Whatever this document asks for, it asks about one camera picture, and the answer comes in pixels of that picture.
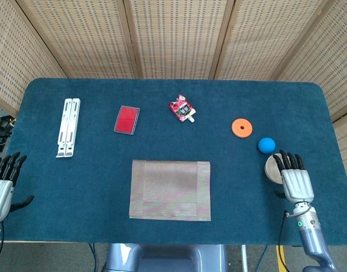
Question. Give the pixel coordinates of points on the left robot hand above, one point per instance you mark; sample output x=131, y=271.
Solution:
x=0, y=195

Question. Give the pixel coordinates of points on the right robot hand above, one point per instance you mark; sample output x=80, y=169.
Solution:
x=296, y=184

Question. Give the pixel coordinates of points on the cream white small bowl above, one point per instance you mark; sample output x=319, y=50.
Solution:
x=271, y=170

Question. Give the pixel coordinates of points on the brown woven placemat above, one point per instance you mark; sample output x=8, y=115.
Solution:
x=170, y=190

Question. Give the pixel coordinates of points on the blue ball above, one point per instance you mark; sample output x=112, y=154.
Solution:
x=266, y=146

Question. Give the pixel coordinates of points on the blue felt table cover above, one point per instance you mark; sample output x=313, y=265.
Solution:
x=77, y=184

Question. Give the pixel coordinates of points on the white folding laptop stand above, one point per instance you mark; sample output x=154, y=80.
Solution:
x=61, y=147

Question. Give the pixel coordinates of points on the orange disc with hole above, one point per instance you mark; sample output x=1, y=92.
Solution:
x=237, y=129

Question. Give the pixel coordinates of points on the white table leg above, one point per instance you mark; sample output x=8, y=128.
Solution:
x=244, y=258

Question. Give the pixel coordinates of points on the red drink pouch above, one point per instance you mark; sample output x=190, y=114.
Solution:
x=180, y=109

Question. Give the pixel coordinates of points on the red ink pad case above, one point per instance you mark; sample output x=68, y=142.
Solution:
x=126, y=120

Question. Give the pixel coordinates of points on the blue-grey robot torso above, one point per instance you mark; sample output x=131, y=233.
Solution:
x=162, y=258

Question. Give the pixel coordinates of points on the woven bamboo folding screen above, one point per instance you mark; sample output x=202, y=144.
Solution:
x=176, y=37

